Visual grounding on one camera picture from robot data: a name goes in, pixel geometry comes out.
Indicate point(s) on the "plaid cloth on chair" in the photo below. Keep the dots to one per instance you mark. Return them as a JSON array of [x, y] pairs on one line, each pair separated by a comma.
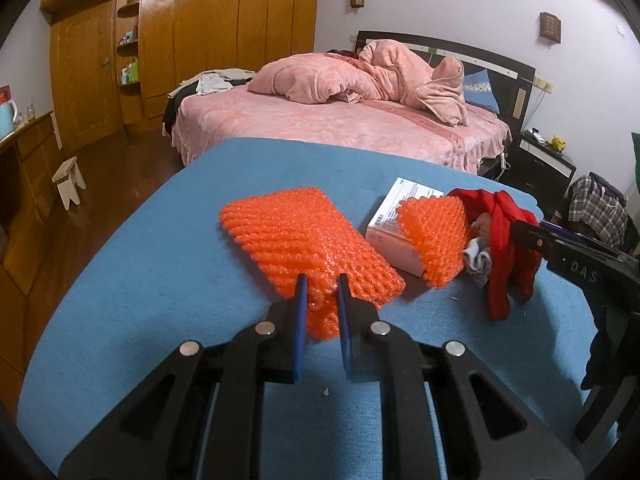
[[597, 210]]

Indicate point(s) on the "large wall lamp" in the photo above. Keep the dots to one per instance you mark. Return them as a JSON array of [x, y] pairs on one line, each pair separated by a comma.
[[550, 27]]

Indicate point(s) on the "white cloth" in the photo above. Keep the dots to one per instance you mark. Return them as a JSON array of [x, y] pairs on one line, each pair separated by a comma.
[[212, 84]]

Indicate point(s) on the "dark purple cloth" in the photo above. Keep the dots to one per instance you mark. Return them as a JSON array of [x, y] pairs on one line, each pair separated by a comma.
[[342, 53]]

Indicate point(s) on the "green container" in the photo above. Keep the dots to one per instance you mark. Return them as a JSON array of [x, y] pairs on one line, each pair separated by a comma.
[[131, 72]]

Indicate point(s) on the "wall socket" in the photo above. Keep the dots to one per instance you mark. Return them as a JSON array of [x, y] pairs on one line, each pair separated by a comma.
[[544, 85]]

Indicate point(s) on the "dark wooden bed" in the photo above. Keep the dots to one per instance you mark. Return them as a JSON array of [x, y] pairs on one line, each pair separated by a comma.
[[350, 125]]

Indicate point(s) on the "large orange foam net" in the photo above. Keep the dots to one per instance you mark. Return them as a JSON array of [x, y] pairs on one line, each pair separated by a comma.
[[290, 240]]

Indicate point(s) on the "wooden desk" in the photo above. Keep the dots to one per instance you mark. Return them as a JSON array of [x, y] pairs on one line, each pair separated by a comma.
[[30, 170]]

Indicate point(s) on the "white power strip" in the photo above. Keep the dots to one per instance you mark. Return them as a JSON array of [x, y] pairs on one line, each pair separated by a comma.
[[503, 161]]

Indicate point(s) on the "white remote control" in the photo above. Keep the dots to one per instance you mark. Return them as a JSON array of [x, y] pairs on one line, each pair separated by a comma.
[[536, 135]]

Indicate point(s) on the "small wooden stool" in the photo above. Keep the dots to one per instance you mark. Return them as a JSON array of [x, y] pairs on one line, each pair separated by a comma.
[[69, 180]]

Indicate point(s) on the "white grey sock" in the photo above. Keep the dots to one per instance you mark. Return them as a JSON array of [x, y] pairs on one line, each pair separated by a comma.
[[477, 261]]

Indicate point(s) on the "small orange foam net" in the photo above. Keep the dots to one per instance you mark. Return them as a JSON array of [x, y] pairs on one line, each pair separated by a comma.
[[430, 235]]

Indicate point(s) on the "pink white sock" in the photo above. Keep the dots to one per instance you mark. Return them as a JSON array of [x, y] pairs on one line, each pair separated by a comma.
[[482, 223]]

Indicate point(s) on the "large blue pillow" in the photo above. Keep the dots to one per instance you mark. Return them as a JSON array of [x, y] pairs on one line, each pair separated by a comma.
[[481, 90]]

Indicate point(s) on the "light blue kettle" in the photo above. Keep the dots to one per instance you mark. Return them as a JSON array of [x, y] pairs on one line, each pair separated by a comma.
[[7, 115]]

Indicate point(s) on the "black nightstand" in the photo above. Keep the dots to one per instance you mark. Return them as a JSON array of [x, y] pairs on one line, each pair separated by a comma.
[[537, 175]]

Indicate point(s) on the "red cloth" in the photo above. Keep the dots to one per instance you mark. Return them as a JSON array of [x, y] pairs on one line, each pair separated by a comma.
[[500, 260]]

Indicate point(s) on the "pink duvet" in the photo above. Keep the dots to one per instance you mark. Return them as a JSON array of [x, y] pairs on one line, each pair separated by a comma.
[[350, 80]]

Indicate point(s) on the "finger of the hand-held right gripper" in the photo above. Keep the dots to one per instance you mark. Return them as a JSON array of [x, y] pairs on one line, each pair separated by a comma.
[[570, 232], [530, 237]]

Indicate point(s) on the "pink cardboard box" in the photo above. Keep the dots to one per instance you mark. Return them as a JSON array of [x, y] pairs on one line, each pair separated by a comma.
[[395, 215]]

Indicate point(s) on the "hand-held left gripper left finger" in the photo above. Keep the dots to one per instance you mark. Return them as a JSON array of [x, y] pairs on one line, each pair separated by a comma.
[[300, 312]]

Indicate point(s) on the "wooden wardrobe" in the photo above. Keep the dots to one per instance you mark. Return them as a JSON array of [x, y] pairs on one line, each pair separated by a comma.
[[210, 35]]

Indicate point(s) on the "yellow plush toy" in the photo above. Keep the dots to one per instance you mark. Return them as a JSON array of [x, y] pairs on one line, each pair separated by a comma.
[[557, 143]]

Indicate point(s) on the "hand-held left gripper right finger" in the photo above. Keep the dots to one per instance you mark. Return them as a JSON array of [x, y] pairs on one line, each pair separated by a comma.
[[344, 322]]

